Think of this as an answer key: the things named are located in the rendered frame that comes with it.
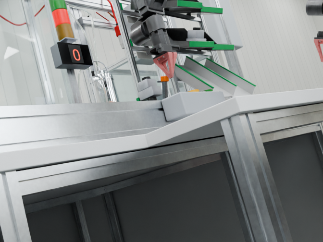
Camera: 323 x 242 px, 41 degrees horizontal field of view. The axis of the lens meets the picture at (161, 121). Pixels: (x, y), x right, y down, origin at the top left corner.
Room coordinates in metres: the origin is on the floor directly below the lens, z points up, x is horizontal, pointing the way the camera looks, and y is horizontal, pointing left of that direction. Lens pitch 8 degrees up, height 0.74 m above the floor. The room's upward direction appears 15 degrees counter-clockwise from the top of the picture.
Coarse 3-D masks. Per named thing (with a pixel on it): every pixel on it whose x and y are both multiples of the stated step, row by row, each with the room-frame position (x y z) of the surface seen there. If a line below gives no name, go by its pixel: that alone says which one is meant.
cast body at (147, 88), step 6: (144, 78) 1.39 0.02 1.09; (150, 78) 1.40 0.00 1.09; (138, 84) 1.39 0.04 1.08; (144, 84) 1.38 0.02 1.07; (150, 84) 1.38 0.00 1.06; (156, 84) 1.40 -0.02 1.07; (144, 90) 1.38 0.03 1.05; (150, 90) 1.37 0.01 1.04; (156, 90) 1.38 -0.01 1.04; (144, 96) 1.39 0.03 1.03; (150, 96) 1.37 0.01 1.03; (156, 96) 1.40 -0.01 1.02
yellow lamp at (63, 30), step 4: (60, 24) 1.30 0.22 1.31; (64, 24) 1.30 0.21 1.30; (68, 24) 1.31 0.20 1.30; (56, 28) 1.31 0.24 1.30; (60, 28) 1.30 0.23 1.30; (64, 28) 1.30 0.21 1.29; (68, 28) 1.31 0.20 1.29; (60, 32) 1.30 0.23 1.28; (64, 32) 1.30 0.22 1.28; (68, 32) 1.30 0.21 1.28; (72, 32) 1.32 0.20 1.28; (60, 36) 1.30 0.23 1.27; (64, 36) 1.30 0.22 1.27; (68, 36) 1.30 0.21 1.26; (72, 36) 1.31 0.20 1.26; (60, 40) 1.31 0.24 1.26
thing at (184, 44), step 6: (168, 30) 1.75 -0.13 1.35; (174, 30) 1.72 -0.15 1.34; (180, 30) 1.70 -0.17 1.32; (186, 30) 1.68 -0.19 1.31; (168, 36) 1.58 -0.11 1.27; (174, 36) 1.73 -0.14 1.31; (180, 36) 1.71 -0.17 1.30; (186, 36) 1.68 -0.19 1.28; (150, 42) 1.66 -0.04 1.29; (174, 42) 1.56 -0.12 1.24; (180, 42) 1.54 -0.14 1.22; (186, 42) 1.52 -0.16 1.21; (192, 42) 1.52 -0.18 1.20; (198, 42) 1.54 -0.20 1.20; (204, 42) 1.56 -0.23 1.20; (210, 42) 1.58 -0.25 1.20
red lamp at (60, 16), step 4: (52, 12) 1.31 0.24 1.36; (56, 12) 1.30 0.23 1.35; (60, 12) 1.30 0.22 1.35; (64, 12) 1.31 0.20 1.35; (52, 16) 1.32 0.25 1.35; (56, 16) 1.30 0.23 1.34; (60, 16) 1.30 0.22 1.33; (64, 16) 1.30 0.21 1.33; (68, 16) 1.32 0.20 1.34; (56, 20) 1.30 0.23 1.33; (60, 20) 1.30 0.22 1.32; (64, 20) 1.30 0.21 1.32; (68, 20) 1.31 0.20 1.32; (56, 24) 1.31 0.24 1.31
